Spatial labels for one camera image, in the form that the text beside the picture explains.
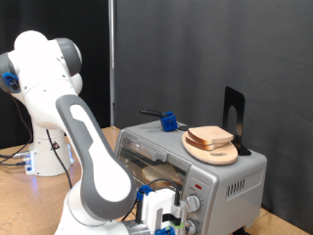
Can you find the black spatula with blue block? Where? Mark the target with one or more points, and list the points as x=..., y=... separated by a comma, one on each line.
x=169, y=122

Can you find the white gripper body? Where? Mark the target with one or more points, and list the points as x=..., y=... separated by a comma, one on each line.
x=155, y=202

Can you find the vertical metal pole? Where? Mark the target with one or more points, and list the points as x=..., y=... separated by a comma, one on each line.
x=112, y=49

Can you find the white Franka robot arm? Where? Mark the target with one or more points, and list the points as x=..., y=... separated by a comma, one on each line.
x=98, y=169

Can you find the white bread slice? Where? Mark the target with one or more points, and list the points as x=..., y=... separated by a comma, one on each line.
x=210, y=133
x=163, y=173
x=202, y=146

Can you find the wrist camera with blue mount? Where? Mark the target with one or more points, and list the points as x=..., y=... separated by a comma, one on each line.
x=177, y=215

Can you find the silver toaster oven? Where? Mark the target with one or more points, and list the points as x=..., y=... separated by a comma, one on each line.
x=234, y=202

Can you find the round wooden plate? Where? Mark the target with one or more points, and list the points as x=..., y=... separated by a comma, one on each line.
x=212, y=157

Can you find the black metal bookend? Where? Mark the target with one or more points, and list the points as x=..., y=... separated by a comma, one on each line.
x=241, y=107

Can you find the silver oven knob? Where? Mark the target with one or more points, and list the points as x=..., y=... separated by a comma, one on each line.
x=195, y=203
x=191, y=227

